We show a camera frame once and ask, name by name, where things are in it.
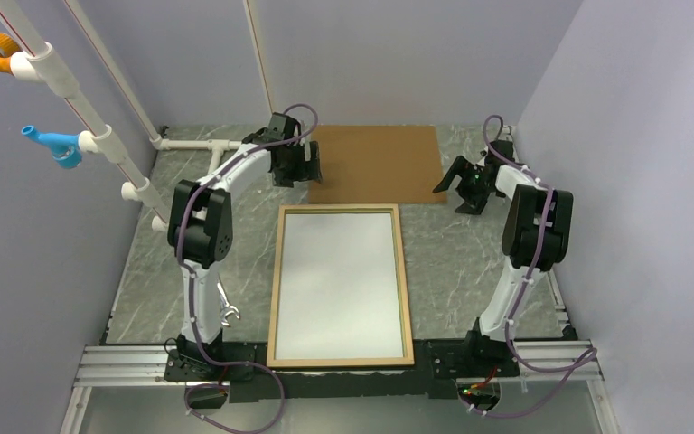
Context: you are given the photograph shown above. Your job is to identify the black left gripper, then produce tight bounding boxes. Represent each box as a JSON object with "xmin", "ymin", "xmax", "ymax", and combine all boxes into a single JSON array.
[{"xmin": 274, "ymin": 142, "xmax": 324, "ymax": 190}]

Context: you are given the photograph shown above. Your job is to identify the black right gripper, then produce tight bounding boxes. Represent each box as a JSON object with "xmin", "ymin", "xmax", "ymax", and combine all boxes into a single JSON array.
[{"xmin": 432, "ymin": 156, "xmax": 494, "ymax": 215}]

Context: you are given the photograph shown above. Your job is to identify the brown fibreboard backing board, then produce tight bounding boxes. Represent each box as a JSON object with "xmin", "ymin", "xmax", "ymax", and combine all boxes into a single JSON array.
[{"xmin": 308, "ymin": 126, "xmax": 447, "ymax": 204}]

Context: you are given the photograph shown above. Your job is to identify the landscape photo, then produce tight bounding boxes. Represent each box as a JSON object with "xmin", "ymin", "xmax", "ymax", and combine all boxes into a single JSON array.
[{"xmin": 275, "ymin": 212, "xmax": 407, "ymax": 361}]

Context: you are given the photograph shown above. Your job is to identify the light wooden picture frame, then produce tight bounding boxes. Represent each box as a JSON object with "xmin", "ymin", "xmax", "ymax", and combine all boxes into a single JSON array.
[{"xmin": 266, "ymin": 203, "xmax": 416, "ymax": 369}]

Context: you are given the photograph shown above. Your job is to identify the white PVC pipe stand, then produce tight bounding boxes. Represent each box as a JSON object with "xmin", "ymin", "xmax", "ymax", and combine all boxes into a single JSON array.
[{"xmin": 0, "ymin": 1, "xmax": 241, "ymax": 232}]

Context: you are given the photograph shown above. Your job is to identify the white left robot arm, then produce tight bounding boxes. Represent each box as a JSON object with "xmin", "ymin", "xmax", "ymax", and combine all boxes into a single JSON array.
[{"xmin": 167, "ymin": 112, "xmax": 322, "ymax": 380}]

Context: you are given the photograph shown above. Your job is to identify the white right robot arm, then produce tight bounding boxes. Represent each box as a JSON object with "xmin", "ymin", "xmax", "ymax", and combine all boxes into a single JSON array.
[{"xmin": 433, "ymin": 140, "xmax": 574, "ymax": 375}]

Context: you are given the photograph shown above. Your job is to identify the silver open-end wrench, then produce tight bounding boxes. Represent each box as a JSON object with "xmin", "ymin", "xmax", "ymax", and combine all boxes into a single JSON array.
[{"xmin": 216, "ymin": 280, "xmax": 241, "ymax": 328}]

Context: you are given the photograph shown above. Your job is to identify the blue pipe fitting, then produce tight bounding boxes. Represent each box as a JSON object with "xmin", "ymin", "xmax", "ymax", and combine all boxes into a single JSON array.
[{"xmin": 21, "ymin": 125, "xmax": 82, "ymax": 169}]

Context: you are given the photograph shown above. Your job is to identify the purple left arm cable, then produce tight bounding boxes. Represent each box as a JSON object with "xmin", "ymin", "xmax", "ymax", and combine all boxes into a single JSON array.
[{"xmin": 174, "ymin": 103, "xmax": 319, "ymax": 434}]

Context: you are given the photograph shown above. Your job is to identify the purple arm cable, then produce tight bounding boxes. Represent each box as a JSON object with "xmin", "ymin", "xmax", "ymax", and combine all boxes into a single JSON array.
[
  {"xmin": 456, "ymin": 115, "xmax": 598, "ymax": 420},
  {"xmin": 174, "ymin": 103, "xmax": 319, "ymax": 434}
]

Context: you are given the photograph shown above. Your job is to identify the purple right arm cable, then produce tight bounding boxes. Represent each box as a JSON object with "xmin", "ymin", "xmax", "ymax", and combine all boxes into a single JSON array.
[{"xmin": 456, "ymin": 115, "xmax": 598, "ymax": 420}]

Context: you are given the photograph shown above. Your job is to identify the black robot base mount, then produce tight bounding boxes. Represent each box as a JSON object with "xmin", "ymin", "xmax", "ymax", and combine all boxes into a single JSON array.
[{"xmin": 164, "ymin": 339, "xmax": 521, "ymax": 403}]

